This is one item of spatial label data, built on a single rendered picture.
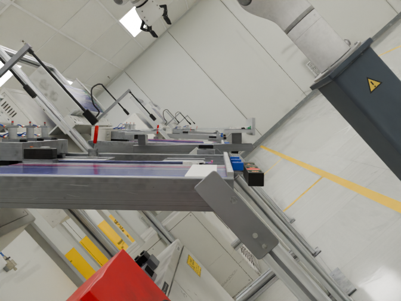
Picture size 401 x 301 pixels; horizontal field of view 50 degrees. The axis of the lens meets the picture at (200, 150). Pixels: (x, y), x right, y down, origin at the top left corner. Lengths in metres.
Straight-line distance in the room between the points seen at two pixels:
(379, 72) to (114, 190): 0.96
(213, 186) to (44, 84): 1.89
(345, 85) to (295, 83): 7.63
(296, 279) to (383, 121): 0.78
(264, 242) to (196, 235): 1.55
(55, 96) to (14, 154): 1.31
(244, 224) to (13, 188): 0.43
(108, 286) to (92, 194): 0.42
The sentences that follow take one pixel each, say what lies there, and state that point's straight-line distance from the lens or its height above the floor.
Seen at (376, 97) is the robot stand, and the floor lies 0.55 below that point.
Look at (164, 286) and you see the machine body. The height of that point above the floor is 0.61.
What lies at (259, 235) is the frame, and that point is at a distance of 0.76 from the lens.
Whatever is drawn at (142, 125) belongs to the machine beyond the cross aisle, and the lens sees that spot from 5.87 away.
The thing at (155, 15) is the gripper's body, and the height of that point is 1.38.
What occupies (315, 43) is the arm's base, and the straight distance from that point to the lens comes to 1.47.
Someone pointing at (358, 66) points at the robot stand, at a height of 0.66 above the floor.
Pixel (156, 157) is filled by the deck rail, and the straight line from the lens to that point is 1.48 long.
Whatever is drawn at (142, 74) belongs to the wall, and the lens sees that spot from 9.08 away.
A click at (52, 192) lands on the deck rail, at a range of 0.85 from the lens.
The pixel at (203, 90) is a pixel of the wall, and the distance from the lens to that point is 8.91.
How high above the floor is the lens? 0.81
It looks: 1 degrees down
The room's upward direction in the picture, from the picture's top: 42 degrees counter-clockwise
